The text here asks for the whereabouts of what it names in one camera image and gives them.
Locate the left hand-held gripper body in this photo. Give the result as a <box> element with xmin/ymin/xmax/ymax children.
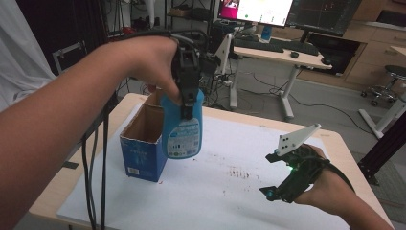
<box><xmin>171</xmin><ymin>32</ymin><xmax>235</xmax><ymax>93</ymax></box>

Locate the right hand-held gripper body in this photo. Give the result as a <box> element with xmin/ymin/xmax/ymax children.
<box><xmin>276</xmin><ymin>123</ymin><xmax>331</xmax><ymax>204</ymax></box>

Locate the blue plastic bottle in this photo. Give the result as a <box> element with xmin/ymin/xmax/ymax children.
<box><xmin>160</xmin><ymin>87</ymin><xmax>205</xmax><ymax>160</ymax></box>

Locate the blue cardboard box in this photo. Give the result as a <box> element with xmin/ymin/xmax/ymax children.
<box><xmin>119</xmin><ymin>91</ymin><xmax>169</xmax><ymax>183</ymax></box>

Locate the person's right hand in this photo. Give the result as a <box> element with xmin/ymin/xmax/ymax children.
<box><xmin>292</xmin><ymin>143</ymin><xmax>353</xmax><ymax>216</ymax></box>

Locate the person's left hand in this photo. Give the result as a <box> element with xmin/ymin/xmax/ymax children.
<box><xmin>125</xmin><ymin>34</ymin><xmax>184</xmax><ymax>105</ymax></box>

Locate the white paper sheet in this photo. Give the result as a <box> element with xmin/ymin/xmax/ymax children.
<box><xmin>56</xmin><ymin>102</ymin><xmax>350</xmax><ymax>230</ymax></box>

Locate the black keyboard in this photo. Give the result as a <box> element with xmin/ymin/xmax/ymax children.
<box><xmin>269</xmin><ymin>38</ymin><xmax>321</xmax><ymax>58</ymax></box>
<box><xmin>234</xmin><ymin>37</ymin><xmax>285</xmax><ymax>54</ymax></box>

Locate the white standing desk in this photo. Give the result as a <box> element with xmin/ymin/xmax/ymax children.
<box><xmin>229</xmin><ymin>46</ymin><xmax>333</xmax><ymax>122</ymax></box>

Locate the bright computer monitor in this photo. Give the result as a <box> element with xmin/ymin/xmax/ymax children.
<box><xmin>217</xmin><ymin>0</ymin><xmax>295</xmax><ymax>29</ymax></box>

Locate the white desk leg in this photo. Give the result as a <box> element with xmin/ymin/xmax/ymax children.
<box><xmin>357</xmin><ymin>94</ymin><xmax>406</xmax><ymax>140</ymax></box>

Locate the black round stool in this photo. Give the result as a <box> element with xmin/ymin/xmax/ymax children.
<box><xmin>360</xmin><ymin>64</ymin><xmax>406</xmax><ymax>107</ymax></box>

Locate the grey tape piece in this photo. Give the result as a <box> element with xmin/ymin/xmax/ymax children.
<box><xmin>61</xmin><ymin>160</ymin><xmax>79</xmax><ymax>171</ymax></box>

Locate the wooden cabinet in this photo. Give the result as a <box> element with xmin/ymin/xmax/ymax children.
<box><xmin>344</xmin><ymin>18</ymin><xmax>406</xmax><ymax>88</ymax></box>

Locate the dark computer monitor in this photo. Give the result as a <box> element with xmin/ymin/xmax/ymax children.
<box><xmin>284</xmin><ymin>0</ymin><xmax>364</xmax><ymax>38</ymax></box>

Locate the black metal frame post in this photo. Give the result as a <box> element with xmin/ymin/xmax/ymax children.
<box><xmin>356</xmin><ymin>111</ymin><xmax>406</xmax><ymax>187</ymax></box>

